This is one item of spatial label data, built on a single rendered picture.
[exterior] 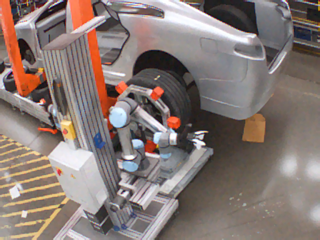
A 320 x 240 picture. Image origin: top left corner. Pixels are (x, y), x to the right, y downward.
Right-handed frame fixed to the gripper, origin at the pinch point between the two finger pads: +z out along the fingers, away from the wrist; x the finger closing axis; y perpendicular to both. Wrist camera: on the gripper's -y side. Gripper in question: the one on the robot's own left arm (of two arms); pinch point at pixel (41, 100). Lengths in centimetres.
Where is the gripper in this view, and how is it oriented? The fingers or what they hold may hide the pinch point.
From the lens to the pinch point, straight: 331.0
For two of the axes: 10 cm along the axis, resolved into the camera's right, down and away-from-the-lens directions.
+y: 0.4, 8.6, 5.0
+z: -7.3, -3.2, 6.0
